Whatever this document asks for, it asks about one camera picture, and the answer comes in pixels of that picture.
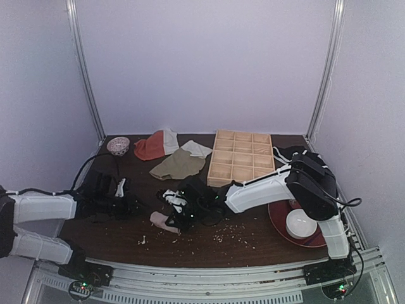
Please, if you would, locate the mauve and cream underwear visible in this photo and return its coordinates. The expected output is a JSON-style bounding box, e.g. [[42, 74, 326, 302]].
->
[[149, 212, 180, 234]]

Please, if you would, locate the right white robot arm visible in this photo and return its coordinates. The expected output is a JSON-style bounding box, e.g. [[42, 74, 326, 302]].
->
[[156, 153, 362, 284]]

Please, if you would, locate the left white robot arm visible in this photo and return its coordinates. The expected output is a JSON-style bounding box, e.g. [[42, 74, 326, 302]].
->
[[1, 172, 142, 277]]

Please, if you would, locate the olive green underwear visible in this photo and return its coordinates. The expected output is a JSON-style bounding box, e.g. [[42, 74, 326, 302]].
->
[[149, 140, 213, 181]]

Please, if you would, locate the orange underwear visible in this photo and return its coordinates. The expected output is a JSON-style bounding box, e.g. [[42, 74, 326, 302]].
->
[[134, 129, 179, 161]]

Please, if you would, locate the small patterned bowl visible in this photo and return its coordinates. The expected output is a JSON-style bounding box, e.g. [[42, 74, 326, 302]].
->
[[107, 137, 130, 156]]

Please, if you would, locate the wooden compartment tray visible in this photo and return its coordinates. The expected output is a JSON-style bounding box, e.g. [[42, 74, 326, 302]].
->
[[207, 130, 276, 187]]

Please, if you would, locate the black and white garment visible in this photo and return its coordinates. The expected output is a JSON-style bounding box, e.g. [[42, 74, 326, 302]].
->
[[273, 146, 328, 168]]

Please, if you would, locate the white bowl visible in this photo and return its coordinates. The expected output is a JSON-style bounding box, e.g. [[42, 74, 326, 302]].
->
[[285, 209, 318, 239]]

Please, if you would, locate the front aluminium rail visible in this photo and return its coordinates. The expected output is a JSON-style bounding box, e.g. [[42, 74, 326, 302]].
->
[[23, 248, 398, 303]]

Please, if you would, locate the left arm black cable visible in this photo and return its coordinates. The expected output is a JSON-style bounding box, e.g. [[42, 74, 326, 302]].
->
[[6, 153, 123, 197]]

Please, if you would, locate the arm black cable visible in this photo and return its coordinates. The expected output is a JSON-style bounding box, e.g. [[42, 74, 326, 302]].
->
[[325, 186, 365, 286], [6, 153, 123, 197]]

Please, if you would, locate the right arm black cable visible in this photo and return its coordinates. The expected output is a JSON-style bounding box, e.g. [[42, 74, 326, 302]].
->
[[325, 186, 365, 286]]

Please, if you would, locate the left aluminium frame post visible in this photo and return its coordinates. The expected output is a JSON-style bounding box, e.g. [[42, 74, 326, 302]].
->
[[65, 0, 106, 146]]

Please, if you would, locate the aluminium frame post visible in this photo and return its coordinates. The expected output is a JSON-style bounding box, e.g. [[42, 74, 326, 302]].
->
[[306, 0, 346, 144], [65, 0, 106, 146]]

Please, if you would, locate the right aluminium frame post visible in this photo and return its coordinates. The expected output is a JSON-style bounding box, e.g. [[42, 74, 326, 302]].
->
[[306, 0, 346, 144]]

